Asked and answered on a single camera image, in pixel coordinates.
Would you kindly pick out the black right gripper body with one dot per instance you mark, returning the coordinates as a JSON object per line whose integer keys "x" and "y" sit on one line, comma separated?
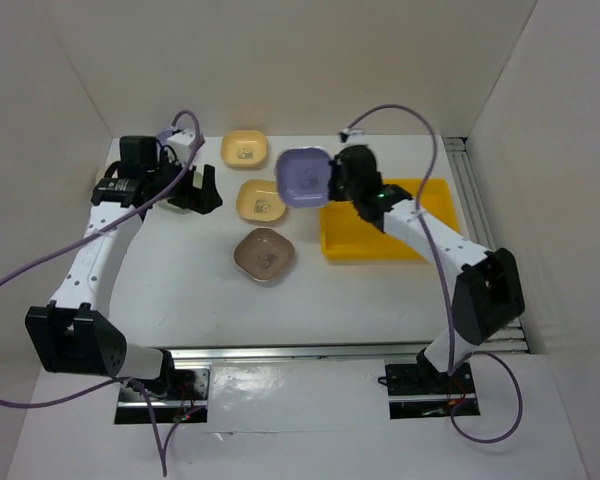
{"x": 337, "y": 189}

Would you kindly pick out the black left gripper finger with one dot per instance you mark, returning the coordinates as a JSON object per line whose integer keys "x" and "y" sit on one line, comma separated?
{"x": 207, "y": 197}
{"x": 184, "y": 194}

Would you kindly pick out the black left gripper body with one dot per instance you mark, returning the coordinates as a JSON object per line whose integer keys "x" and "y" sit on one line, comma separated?
{"x": 169, "y": 169}

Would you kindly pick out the yellow panda plate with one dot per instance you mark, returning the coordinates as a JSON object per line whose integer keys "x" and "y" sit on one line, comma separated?
{"x": 258, "y": 201}
{"x": 244, "y": 149}

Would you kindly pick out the purple panda plate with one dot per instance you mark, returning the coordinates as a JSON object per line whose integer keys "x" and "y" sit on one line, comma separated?
{"x": 302, "y": 177}
{"x": 163, "y": 136}

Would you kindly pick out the brown panda plate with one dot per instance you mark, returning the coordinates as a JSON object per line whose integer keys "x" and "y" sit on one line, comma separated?
{"x": 264, "y": 255}

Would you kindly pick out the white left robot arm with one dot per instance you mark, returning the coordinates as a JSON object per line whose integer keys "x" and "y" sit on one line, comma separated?
{"x": 72, "y": 333}

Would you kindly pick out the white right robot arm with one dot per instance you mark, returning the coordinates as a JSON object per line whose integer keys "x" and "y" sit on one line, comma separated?
{"x": 481, "y": 288}

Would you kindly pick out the green panda plate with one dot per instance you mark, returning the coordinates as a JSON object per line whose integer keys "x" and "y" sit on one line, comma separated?
{"x": 169, "y": 207}

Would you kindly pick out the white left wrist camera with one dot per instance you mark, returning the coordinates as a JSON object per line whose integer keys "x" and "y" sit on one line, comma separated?
{"x": 183, "y": 143}

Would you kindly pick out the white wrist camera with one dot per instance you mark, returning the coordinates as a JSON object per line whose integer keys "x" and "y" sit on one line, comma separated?
{"x": 352, "y": 136}
{"x": 183, "y": 143}

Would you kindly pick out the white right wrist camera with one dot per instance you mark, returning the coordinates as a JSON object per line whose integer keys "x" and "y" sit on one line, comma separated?
{"x": 352, "y": 136}

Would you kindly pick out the aluminium side rail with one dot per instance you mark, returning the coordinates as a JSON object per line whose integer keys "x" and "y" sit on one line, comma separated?
{"x": 510, "y": 339}

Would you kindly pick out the aluminium table edge rail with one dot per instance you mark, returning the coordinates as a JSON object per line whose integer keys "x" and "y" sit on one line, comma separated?
{"x": 296, "y": 352}

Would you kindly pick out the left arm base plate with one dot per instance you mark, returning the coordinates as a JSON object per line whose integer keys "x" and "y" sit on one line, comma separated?
{"x": 184, "y": 400}

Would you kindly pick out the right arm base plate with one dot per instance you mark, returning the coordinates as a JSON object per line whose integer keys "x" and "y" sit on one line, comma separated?
{"x": 410, "y": 398}

